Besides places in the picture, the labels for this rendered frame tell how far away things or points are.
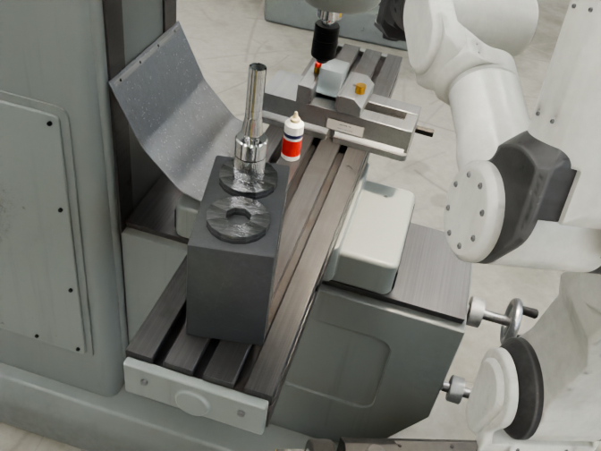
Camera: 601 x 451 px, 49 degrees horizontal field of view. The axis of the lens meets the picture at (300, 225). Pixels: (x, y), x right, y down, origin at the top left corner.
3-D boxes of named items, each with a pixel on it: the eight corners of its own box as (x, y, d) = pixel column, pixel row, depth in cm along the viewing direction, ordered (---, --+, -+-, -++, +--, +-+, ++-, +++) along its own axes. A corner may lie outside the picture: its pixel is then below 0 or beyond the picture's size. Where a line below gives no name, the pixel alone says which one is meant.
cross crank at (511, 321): (521, 326, 160) (539, 293, 153) (520, 362, 151) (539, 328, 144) (457, 308, 162) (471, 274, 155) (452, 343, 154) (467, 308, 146)
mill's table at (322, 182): (398, 79, 191) (404, 54, 186) (264, 440, 97) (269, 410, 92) (322, 60, 194) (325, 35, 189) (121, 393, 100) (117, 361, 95)
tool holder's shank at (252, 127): (265, 133, 96) (272, 63, 89) (259, 145, 94) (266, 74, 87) (243, 129, 97) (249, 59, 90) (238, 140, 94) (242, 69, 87)
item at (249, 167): (266, 169, 101) (270, 138, 98) (259, 186, 98) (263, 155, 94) (237, 163, 102) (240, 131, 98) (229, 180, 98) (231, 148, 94)
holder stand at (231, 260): (279, 251, 117) (292, 157, 104) (264, 346, 100) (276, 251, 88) (212, 241, 117) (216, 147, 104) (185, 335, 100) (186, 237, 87)
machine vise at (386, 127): (417, 130, 155) (427, 88, 148) (404, 162, 144) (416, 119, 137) (277, 91, 160) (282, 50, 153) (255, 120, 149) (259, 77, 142)
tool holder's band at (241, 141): (270, 138, 98) (271, 131, 97) (263, 155, 94) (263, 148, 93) (240, 131, 98) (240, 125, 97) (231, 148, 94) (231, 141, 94)
